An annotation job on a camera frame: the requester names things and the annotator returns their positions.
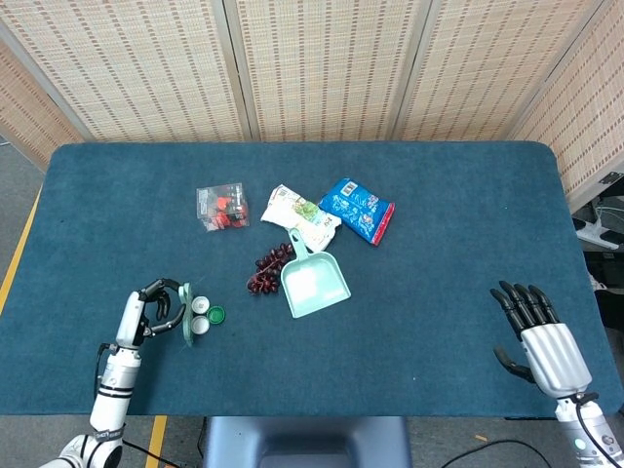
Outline woven bamboo screen panel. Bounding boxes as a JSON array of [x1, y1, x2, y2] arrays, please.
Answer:
[[0, 0, 245, 143], [392, 0, 605, 142], [506, 0, 624, 211], [0, 38, 84, 172], [236, 0, 420, 143]]

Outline white power strip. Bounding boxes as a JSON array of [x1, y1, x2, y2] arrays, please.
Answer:
[[574, 216, 624, 251]]

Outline teal table mat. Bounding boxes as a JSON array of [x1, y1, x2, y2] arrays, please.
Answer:
[[0, 140, 624, 419]]

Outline black floor cable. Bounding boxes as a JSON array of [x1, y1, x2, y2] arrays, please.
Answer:
[[441, 438, 552, 468]]

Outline dark red grape bunch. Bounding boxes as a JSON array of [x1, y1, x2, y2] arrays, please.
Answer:
[[246, 242, 296, 296]]

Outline blue snack bag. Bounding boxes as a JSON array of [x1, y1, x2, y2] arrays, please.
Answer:
[[318, 176, 397, 248]]

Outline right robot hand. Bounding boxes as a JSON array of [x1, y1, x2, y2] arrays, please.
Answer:
[[489, 281, 594, 396]]

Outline white snack bag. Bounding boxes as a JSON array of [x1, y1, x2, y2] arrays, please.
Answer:
[[259, 183, 343, 254]]

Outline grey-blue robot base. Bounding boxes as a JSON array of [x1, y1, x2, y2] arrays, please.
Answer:
[[202, 415, 413, 468]]

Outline light green dustpan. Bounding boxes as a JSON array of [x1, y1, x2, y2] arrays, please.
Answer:
[[280, 227, 352, 320]]

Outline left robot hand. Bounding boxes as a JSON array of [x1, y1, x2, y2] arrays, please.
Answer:
[[115, 278, 189, 348]]

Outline clear bag red items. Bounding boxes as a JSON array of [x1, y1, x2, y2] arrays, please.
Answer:
[[195, 182, 251, 234]]

